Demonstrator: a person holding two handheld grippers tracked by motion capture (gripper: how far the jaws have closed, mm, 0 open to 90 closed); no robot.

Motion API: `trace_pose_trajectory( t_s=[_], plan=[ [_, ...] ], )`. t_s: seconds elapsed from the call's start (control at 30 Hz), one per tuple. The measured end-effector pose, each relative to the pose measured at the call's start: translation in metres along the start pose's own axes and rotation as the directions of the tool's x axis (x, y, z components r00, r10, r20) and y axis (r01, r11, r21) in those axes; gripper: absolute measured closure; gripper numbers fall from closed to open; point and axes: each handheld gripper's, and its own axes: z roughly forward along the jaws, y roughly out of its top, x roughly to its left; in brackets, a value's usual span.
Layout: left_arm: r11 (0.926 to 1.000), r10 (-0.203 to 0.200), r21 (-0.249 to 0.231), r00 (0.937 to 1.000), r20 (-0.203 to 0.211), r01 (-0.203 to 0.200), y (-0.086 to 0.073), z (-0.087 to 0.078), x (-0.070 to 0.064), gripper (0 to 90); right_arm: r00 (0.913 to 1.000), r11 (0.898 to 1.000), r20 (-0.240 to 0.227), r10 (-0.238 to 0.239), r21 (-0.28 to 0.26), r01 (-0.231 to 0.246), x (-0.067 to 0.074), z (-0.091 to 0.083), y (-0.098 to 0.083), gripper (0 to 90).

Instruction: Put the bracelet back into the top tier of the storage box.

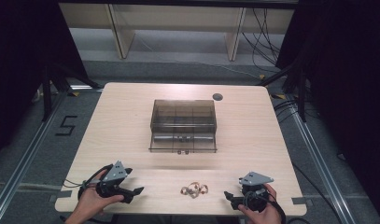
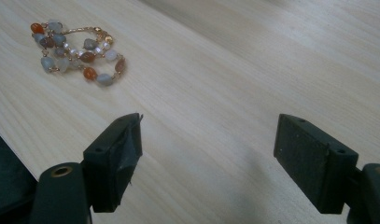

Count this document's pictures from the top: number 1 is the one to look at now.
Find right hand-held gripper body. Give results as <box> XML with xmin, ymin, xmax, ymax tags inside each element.
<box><xmin>238</xmin><ymin>171</ymin><xmax>275</xmax><ymax>213</ymax></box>

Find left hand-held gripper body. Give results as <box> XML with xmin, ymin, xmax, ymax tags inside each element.
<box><xmin>95</xmin><ymin>160</ymin><xmax>134</xmax><ymax>203</ymax></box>

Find transparent brown drawer box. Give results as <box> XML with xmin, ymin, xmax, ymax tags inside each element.
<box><xmin>148</xmin><ymin>99</ymin><xmax>218</xmax><ymax>156</ymax></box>

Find person's right hand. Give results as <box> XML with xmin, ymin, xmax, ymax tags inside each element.
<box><xmin>237</xmin><ymin>183</ymin><xmax>283</xmax><ymax>224</ymax></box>

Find person's left hand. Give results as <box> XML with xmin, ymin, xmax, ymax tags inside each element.
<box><xmin>75</xmin><ymin>169</ymin><xmax>125</xmax><ymax>217</ymax></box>

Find black tape number marking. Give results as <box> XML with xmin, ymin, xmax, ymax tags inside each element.
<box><xmin>54</xmin><ymin>115</ymin><xmax>78</xmax><ymax>137</ymax></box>

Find black metal stand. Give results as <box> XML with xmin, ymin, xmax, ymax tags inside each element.
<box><xmin>256</xmin><ymin>60</ymin><xmax>308</xmax><ymax>123</ymax></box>
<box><xmin>40</xmin><ymin>61</ymin><xmax>104</xmax><ymax>123</ymax></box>

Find black curtain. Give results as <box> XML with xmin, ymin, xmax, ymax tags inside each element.
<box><xmin>0</xmin><ymin>0</ymin><xmax>90</xmax><ymax>161</ymax></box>
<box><xmin>274</xmin><ymin>0</ymin><xmax>380</xmax><ymax>216</ymax></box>

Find white background desk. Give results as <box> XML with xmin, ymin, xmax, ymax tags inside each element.
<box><xmin>58</xmin><ymin>2</ymin><xmax>297</xmax><ymax>62</ymax></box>

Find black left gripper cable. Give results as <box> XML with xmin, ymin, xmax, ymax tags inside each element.
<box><xmin>62</xmin><ymin>163</ymin><xmax>115</xmax><ymax>202</ymax></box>

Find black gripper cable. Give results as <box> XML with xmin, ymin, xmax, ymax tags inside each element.
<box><xmin>244</xmin><ymin>189</ymin><xmax>313</xmax><ymax>224</ymax></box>
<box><xmin>62</xmin><ymin>163</ymin><xmax>115</xmax><ymax>202</ymax></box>

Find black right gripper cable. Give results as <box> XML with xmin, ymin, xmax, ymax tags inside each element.
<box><xmin>244</xmin><ymin>189</ymin><xmax>313</xmax><ymax>224</ymax></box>

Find thin black floor cable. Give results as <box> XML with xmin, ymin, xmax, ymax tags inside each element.
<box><xmin>291</xmin><ymin>161</ymin><xmax>345</xmax><ymax>224</ymax></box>

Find aluminium floor rail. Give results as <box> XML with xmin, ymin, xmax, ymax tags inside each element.
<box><xmin>287</xmin><ymin>99</ymin><xmax>358</xmax><ymax>224</ymax></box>
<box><xmin>0</xmin><ymin>84</ymin><xmax>104</xmax><ymax>217</ymax></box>

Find black floor cables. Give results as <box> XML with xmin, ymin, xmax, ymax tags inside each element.
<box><xmin>272</xmin><ymin>98</ymin><xmax>301</xmax><ymax>125</ymax></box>

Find hanging black cables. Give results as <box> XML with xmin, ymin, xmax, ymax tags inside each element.
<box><xmin>241</xmin><ymin>7</ymin><xmax>283</xmax><ymax>75</ymax></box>

